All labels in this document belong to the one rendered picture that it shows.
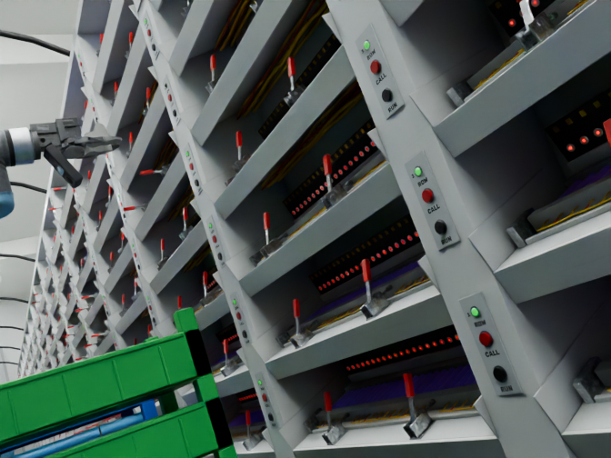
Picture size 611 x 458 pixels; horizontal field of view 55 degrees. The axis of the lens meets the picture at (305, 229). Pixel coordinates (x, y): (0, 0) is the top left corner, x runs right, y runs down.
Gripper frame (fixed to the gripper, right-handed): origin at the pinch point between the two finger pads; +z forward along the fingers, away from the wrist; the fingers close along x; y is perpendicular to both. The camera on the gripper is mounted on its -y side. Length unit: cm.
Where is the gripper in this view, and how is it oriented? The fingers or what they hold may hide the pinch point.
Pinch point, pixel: (115, 145)
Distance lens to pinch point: 163.5
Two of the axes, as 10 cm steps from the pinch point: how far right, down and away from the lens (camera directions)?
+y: -3.2, -9.2, 2.1
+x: -4.3, 3.4, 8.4
